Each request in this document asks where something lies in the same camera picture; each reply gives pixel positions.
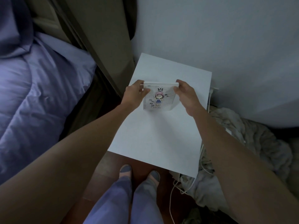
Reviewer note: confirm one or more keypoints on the person's right hand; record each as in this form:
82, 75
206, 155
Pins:
188, 97

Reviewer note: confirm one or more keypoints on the person's left hand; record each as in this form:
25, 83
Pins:
133, 94

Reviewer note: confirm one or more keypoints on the person's right thumb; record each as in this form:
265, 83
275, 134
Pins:
176, 91

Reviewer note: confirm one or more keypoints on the person's left thumb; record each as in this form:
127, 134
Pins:
145, 92

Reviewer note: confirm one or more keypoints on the white notebook with cartoon girl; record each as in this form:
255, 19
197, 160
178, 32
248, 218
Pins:
158, 97

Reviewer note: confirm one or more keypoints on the person's left forearm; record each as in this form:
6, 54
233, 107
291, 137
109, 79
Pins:
58, 170

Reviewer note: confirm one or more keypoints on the person's right forearm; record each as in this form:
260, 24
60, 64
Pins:
243, 167

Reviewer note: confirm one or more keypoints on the white bedside table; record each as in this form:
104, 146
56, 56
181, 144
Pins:
161, 114

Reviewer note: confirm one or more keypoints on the beige headboard panel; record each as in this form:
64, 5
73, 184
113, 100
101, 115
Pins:
102, 37

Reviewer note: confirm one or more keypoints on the person's left slipper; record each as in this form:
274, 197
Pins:
125, 171

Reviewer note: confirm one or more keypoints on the person's slipper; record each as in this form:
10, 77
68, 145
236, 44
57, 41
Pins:
154, 177
125, 171

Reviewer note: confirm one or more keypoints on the person's right slipper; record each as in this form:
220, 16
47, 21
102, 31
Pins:
154, 177

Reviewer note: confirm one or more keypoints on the crumpled beige blanket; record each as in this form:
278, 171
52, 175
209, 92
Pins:
243, 151

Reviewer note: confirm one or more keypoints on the person's purple trousers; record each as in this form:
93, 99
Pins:
126, 202

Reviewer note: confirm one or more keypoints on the purple bed duvet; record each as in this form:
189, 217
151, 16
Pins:
32, 90

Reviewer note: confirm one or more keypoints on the wooden bed frame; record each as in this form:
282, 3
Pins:
91, 100

